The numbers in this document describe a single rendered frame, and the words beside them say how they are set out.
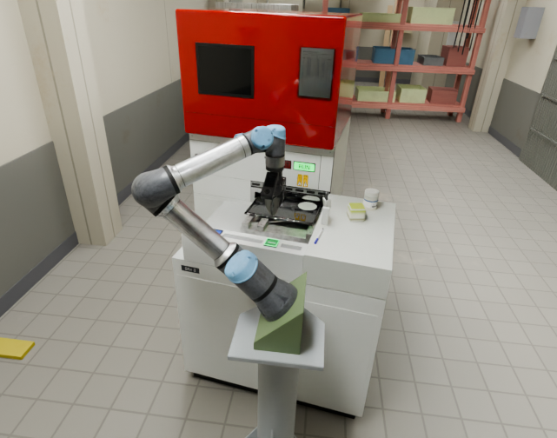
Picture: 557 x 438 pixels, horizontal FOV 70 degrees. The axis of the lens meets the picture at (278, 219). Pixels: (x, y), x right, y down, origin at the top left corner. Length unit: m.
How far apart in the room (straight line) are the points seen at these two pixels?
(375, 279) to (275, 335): 0.50
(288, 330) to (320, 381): 0.77
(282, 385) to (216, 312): 0.55
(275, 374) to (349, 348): 0.46
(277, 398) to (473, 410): 1.23
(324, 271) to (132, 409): 1.28
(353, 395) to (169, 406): 0.95
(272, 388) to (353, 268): 0.55
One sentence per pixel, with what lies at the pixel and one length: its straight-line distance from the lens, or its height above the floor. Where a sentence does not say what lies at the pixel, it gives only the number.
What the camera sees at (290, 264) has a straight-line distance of 1.67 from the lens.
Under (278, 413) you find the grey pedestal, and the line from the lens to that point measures 1.74.
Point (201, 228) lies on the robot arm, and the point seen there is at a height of 1.16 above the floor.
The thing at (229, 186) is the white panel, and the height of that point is 0.92.
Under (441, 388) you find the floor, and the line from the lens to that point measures 2.58.
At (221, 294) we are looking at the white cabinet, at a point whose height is 0.67.
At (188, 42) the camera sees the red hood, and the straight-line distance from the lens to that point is 2.16.
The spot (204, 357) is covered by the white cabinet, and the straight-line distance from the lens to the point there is 2.23.
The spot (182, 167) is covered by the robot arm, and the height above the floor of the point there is 1.40.
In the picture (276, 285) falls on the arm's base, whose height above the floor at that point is 1.02.
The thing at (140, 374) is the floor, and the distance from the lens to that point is 2.53.
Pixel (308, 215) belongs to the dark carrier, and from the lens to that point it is 2.07.
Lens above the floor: 1.86
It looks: 28 degrees down
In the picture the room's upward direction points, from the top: 2 degrees clockwise
